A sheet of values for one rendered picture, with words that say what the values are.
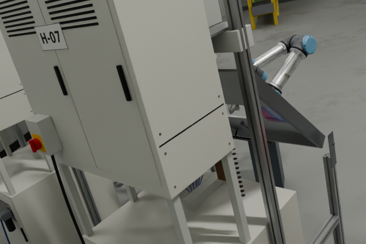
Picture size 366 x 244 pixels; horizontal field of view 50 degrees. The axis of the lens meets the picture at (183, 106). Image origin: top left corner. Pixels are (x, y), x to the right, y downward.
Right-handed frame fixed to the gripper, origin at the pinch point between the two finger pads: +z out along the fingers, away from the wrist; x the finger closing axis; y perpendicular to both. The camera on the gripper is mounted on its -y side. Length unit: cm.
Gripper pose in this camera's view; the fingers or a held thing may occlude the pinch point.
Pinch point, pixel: (230, 111)
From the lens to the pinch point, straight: 230.6
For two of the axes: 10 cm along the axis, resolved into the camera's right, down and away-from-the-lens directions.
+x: -7.2, -0.7, 6.9
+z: -3.1, 9.2, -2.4
